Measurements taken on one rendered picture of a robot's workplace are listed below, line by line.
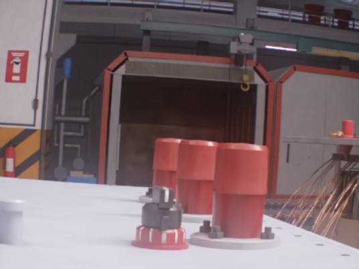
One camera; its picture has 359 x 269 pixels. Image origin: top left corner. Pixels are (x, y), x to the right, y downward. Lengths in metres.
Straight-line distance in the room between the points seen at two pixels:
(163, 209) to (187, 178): 0.38
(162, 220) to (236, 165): 0.13
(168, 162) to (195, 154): 0.33
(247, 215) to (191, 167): 0.34
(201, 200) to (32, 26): 10.40
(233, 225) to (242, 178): 0.06
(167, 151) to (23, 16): 10.10
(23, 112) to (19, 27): 1.23
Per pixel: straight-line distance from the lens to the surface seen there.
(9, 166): 11.51
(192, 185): 1.41
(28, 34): 11.73
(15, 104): 11.66
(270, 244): 1.08
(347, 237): 4.00
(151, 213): 1.03
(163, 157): 1.73
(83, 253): 0.94
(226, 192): 1.08
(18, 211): 0.95
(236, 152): 1.08
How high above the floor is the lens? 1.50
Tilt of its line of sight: level
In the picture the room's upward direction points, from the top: 3 degrees clockwise
